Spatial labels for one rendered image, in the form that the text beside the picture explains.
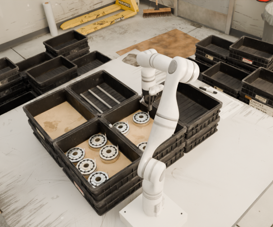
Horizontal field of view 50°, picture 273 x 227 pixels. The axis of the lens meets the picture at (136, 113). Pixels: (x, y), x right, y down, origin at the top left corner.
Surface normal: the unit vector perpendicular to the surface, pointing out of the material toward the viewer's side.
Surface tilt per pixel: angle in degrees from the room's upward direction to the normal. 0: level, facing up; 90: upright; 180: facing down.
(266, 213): 0
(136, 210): 2
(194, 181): 0
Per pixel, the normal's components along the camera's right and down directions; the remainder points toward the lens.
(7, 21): 0.67, 0.46
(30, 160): -0.06, -0.75
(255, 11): -0.74, 0.47
